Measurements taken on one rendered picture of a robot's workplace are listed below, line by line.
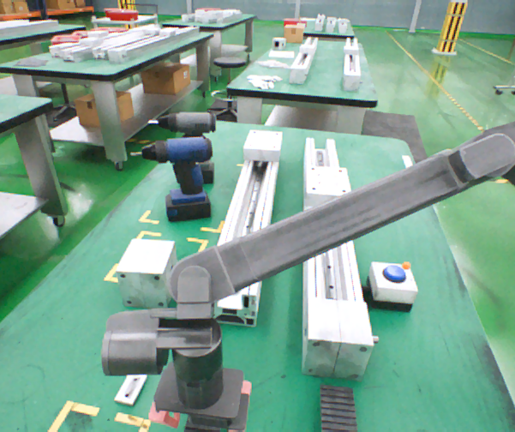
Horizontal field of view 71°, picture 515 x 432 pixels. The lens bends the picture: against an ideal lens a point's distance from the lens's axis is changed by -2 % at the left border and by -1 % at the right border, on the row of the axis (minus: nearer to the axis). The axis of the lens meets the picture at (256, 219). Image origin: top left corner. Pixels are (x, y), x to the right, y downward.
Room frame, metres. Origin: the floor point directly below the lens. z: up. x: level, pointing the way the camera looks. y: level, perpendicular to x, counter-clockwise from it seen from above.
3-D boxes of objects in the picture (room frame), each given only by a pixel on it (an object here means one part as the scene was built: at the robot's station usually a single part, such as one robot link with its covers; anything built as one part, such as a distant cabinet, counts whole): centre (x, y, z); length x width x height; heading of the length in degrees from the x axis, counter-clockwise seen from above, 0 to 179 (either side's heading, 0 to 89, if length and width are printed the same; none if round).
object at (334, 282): (0.85, -0.18, 0.82); 0.80 x 0.10 x 0.09; 175
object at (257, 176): (0.87, 0.01, 0.82); 0.80 x 0.10 x 0.09; 175
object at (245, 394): (0.26, 0.04, 0.85); 0.07 x 0.07 x 0.09; 85
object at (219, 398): (0.26, 0.06, 0.92); 0.10 x 0.07 x 0.07; 85
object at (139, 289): (0.55, 0.20, 0.83); 0.11 x 0.10 x 0.10; 89
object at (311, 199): (0.85, -0.18, 0.87); 0.16 x 0.11 x 0.07; 175
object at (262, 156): (1.12, -0.02, 0.87); 0.16 x 0.11 x 0.07; 175
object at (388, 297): (0.56, -0.28, 0.81); 0.10 x 0.08 x 0.06; 85
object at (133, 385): (0.33, 0.19, 0.78); 0.05 x 0.03 x 0.01; 169
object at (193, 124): (1.06, 0.23, 0.89); 0.20 x 0.08 x 0.22; 94
